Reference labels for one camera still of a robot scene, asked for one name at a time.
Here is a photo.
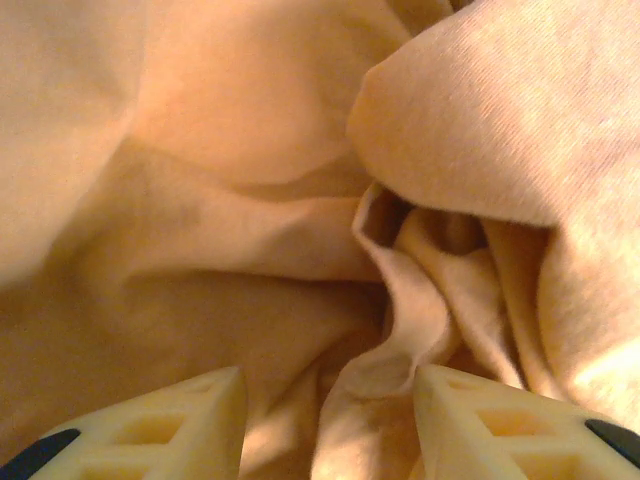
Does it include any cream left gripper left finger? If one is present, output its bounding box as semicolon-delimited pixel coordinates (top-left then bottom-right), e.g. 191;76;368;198
0;365;249;480

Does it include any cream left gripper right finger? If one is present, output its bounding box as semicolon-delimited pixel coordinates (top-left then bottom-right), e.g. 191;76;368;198
412;363;640;480

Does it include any orange t-shirt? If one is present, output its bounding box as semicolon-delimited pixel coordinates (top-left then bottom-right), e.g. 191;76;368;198
0;0;640;480

